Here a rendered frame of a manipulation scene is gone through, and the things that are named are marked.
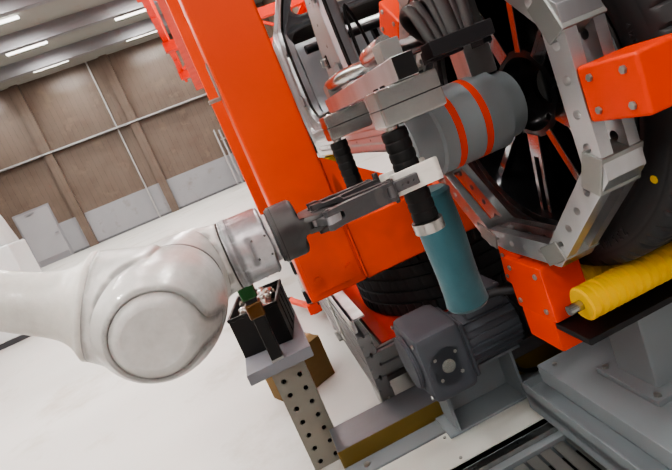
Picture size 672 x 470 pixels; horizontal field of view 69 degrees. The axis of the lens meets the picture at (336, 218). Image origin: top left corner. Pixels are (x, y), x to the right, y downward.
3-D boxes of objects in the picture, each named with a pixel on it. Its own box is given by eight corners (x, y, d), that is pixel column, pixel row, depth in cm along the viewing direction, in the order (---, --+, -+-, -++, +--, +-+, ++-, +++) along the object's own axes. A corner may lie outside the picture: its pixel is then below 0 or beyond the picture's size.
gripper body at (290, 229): (279, 257, 68) (340, 230, 69) (286, 270, 60) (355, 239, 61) (258, 207, 67) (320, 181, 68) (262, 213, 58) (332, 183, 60)
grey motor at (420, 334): (599, 384, 124) (559, 260, 117) (455, 463, 117) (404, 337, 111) (553, 356, 141) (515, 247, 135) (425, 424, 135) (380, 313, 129)
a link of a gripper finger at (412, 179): (379, 186, 63) (386, 188, 60) (413, 171, 64) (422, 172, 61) (383, 197, 63) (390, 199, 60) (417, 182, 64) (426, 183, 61)
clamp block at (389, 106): (449, 103, 64) (435, 63, 63) (387, 129, 62) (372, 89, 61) (433, 107, 69) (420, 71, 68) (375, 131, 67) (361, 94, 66)
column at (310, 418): (346, 455, 148) (292, 335, 141) (316, 471, 147) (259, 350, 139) (339, 437, 158) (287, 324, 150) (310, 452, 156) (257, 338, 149)
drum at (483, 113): (542, 138, 81) (516, 55, 78) (430, 189, 78) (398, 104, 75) (497, 142, 95) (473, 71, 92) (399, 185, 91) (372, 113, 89)
